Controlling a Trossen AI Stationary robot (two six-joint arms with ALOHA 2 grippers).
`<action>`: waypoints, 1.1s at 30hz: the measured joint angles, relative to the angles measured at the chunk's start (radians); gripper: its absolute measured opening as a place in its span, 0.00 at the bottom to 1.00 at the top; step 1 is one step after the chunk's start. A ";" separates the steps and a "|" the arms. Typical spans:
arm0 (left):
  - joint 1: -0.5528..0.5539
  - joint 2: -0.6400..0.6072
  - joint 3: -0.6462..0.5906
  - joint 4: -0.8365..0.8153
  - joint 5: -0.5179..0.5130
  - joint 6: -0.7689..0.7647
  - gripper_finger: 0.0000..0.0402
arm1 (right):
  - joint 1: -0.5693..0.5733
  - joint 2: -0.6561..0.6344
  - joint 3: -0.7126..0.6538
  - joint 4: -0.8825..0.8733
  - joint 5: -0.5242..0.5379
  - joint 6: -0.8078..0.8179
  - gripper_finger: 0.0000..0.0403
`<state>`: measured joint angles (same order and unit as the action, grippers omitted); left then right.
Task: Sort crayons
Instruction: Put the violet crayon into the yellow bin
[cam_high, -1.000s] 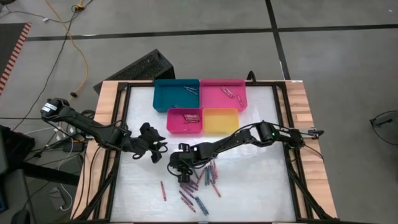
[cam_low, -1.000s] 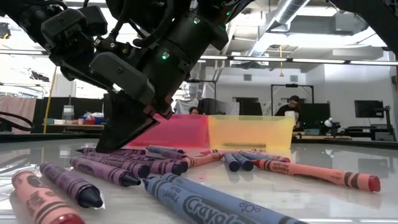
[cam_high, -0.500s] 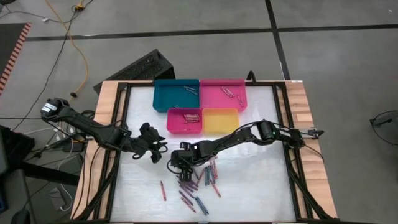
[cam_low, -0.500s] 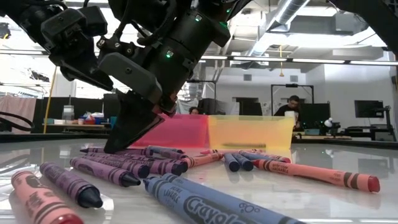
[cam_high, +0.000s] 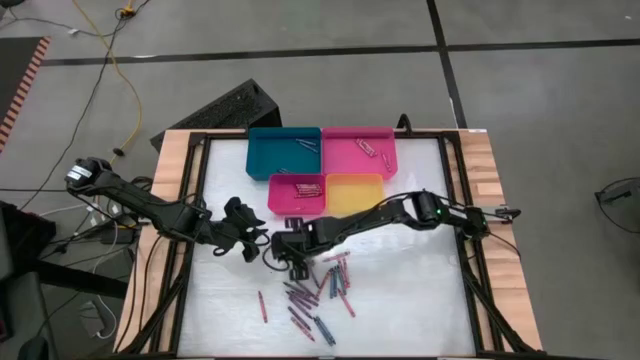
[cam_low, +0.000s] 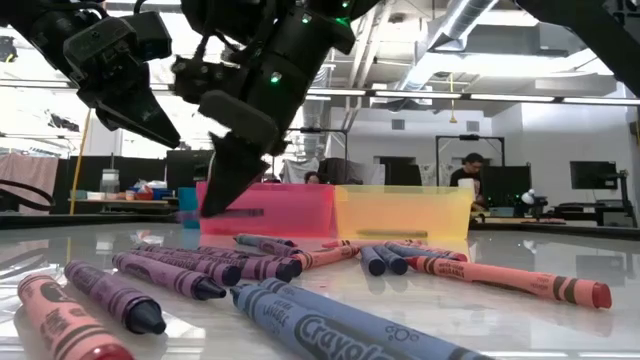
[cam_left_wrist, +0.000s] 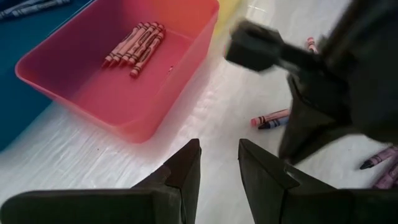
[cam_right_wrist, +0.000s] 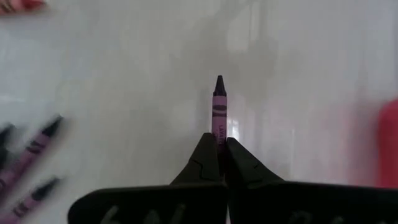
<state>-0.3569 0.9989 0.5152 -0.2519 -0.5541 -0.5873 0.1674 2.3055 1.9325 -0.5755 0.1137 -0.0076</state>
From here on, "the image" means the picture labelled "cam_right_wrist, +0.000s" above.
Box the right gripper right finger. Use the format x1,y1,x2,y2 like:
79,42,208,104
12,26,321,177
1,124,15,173
224,136,398,224

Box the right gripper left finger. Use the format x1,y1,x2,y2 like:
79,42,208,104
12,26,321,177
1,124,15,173
67,133,230,224

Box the small pink plastic bin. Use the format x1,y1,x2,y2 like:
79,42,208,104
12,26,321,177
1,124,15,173
376,99,398,189

